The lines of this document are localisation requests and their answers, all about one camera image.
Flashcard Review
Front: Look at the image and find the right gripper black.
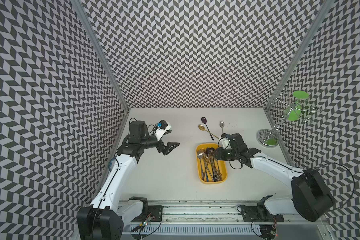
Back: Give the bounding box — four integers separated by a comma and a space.
210, 147, 239, 161

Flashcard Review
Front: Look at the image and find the rose gold spoon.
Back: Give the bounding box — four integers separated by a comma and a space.
206, 148, 219, 182

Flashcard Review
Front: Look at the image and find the yellow storage box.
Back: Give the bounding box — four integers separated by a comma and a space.
196, 143, 228, 185

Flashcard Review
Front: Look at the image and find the silver spoon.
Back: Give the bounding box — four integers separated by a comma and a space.
219, 121, 225, 134
197, 149, 209, 180

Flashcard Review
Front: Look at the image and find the black spoon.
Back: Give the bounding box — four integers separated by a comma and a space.
210, 159, 220, 182

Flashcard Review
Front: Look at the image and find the ornate gold small spoon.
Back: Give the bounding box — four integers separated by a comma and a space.
212, 161, 222, 182

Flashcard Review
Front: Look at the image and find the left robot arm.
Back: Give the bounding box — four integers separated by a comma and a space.
77, 120, 179, 240

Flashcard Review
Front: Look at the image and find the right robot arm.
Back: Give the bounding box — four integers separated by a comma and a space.
213, 133, 335, 222

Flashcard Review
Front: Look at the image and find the silver spoon upright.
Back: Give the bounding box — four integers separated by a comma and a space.
219, 121, 225, 134

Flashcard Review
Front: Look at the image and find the purple spoon long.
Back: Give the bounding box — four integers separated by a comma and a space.
201, 117, 215, 141

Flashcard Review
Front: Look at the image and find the blue patterned bowl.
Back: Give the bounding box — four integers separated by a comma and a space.
108, 157, 117, 172

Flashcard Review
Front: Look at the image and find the green plastic goblet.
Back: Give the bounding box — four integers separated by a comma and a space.
263, 90, 310, 147

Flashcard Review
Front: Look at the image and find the chrome cup holder rack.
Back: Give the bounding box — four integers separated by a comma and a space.
256, 91, 322, 148

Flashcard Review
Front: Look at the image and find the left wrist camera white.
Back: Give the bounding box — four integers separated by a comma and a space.
154, 120, 172, 141

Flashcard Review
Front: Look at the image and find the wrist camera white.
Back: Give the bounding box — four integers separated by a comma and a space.
154, 120, 172, 141
221, 137, 231, 149

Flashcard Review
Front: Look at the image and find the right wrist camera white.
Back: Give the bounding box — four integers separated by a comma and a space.
221, 137, 231, 149

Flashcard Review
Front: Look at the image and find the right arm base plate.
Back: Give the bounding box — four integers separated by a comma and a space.
237, 205, 285, 223

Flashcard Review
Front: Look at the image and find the aluminium rail frame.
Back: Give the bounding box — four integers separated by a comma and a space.
121, 201, 336, 240

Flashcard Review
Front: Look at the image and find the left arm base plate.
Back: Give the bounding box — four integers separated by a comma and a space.
132, 206, 164, 223

